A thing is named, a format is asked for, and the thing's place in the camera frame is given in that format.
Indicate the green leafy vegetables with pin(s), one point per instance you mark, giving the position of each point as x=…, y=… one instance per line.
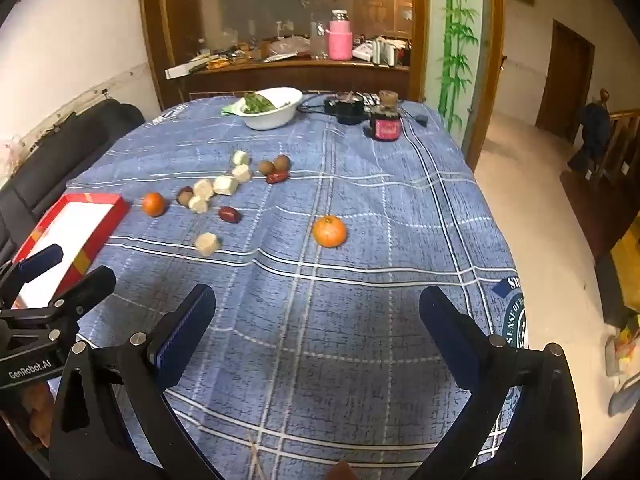
x=257, y=102

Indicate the orange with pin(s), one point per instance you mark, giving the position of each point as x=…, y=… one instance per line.
x=329, y=231
x=153, y=204

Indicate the black leather sofa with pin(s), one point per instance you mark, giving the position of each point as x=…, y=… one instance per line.
x=50, y=160

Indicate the blue plaid tablecloth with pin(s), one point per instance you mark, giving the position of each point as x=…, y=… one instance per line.
x=350, y=310

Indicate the yellow and black bag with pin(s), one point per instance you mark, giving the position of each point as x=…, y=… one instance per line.
x=627, y=260

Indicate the dark jar with red label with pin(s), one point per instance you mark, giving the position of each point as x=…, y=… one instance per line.
x=385, y=129

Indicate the brown longan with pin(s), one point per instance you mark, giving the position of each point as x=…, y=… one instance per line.
x=266, y=166
x=282, y=162
x=185, y=196

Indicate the pink thermos bottle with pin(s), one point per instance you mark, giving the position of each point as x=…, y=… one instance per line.
x=340, y=40

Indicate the white bowl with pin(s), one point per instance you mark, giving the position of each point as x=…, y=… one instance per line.
x=272, y=115

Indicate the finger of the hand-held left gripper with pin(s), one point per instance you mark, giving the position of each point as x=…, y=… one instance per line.
x=92, y=284
x=40, y=259

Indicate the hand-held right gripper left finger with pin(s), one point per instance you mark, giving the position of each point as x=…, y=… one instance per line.
x=182, y=335

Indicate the black power adapter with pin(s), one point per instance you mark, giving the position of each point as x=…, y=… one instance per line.
x=350, y=108

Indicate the peeled sugarcane piece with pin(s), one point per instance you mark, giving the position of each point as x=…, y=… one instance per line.
x=226, y=185
x=242, y=173
x=240, y=157
x=207, y=244
x=203, y=189
x=198, y=205

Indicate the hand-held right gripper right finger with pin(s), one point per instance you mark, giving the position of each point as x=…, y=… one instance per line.
x=450, y=340

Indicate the brown wooden door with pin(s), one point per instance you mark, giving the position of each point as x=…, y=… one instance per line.
x=565, y=80

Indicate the bamboo wall painting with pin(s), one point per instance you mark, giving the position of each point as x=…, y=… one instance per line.
x=457, y=35

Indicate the clear glass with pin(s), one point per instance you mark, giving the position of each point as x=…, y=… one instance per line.
x=318, y=42

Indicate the long white box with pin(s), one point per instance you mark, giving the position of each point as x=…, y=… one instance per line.
x=182, y=71

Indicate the red date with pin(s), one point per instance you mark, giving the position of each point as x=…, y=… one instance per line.
x=277, y=177
x=230, y=214

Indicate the red tray box white inside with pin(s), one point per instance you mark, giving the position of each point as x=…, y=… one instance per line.
x=65, y=230

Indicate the person's left hand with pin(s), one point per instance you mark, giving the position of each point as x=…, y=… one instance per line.
x=37, y=415

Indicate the wooden mirror cabinet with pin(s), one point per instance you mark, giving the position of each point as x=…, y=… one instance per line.
x=300, y=77

